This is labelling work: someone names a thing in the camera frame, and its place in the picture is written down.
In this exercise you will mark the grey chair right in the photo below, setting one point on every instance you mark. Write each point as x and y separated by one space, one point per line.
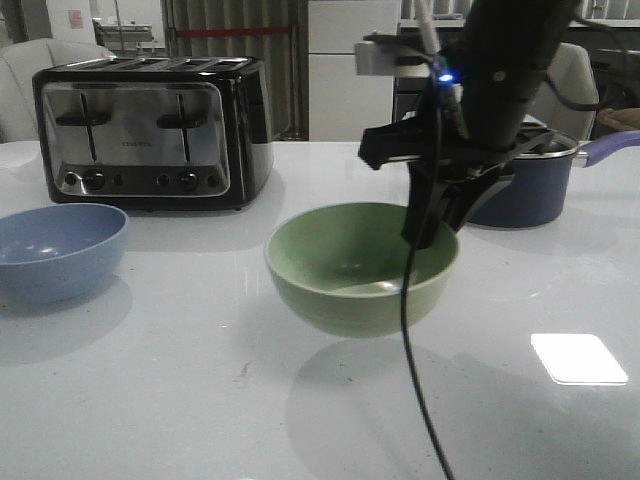
572 75

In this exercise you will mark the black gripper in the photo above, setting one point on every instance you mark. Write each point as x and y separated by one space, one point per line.
481 131

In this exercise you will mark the white refrigerator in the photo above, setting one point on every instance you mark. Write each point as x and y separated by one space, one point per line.
343 104

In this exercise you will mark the grey chair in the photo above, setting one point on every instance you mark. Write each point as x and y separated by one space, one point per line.
572 75
19 63

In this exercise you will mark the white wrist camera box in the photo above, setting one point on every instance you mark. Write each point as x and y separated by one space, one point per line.
390 55

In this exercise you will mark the black and steel toaster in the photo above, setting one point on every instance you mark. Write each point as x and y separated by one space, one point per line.
181 133

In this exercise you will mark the dark blue saucepan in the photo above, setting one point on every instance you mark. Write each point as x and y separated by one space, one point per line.
536 194

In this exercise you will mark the blue bowl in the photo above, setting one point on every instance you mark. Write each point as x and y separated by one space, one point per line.
60 251

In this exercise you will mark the grey chair left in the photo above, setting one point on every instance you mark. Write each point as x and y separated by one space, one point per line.
19 63

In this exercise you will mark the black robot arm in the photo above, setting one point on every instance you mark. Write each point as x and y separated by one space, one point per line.
505 47

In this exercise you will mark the green bowl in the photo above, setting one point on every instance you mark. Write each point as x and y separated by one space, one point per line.
342 268

